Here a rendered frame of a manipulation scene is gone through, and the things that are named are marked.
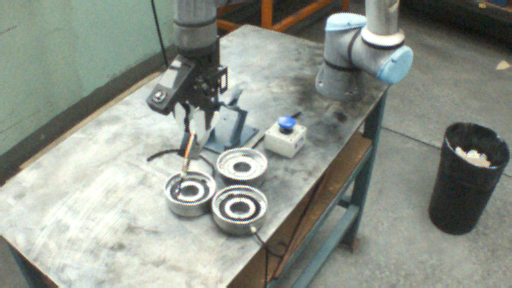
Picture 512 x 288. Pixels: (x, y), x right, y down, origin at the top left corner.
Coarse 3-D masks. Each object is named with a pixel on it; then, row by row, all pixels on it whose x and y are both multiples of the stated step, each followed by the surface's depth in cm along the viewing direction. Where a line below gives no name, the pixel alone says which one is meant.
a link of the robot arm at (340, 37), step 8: (336, 16) 126; (344, 16) 126; (352, 16) 126; (360, 16) 126; (328, 24) 125; (336, 24) 122; (344, 24) 121; (352, 24) 120; (360, 24) 121; (328, 32) 126; (336, 32) 123; (344, 32) 122; (352, 32) 121; (360, 32) 120; (328, 40) 127; (336, 40) 124; (344, 40) 122; (352, 40) 121; (328, 48) 128; (336, 48) 126; (344, 48) 123; (328, 56) 130; (336, 56) 127; (344, 56) 125; (336, 64) 129; (344, 64) 128; (352, 64) 126
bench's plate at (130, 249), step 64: (256, 64) 149; (320, 64) 150; (128, 128) 120; (192, 128) 120; (256, 128) 121; (320, 128) 122; (0, 192) 98; (64, 192) 99; (64, 256) 84; (128, 256) 86; (192, 256) 87
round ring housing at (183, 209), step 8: (176, 176) 100; (192, 176) 101; (200, 176) 101; (208, 176) 100; (168, 184) 99; (184, 184) 99; (192, 184) 99; (208, 184) 100; (168, 192) 97; (184, 192) 100; (192, 192) 101; (200, 192) 97; (168, 200) 95; (208, 200) 95; (176, 208) 94; (184, 208) 93; (192, 208) 94; (200, 208) 94; (208, 208) 96; (184, 216) 96; (192, 216) 96
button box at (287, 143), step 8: (272, 128) 113; (280, 128) 113; (296, 128) 113; (304, 128) 114; (272, 136) 111; (280, 136) 111; (288, 136) 111; (296, 136) 111; (304, 136) 114; (264, 144) 114; (272, 144) 112; (280, 144) 111; (288, 144) 110; (296, 144) 111; (280, 152) 112; (288, 152) 111; (296, 152) 113
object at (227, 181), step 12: (228, 156) 107; (252, 156) 107; (264, 156) 105; (228, 168) 104; (240, 168) 107; (252, 168) 104; (264, 168) 103; (228, 180) 100; (240, 180) 100; (252, 180) 100
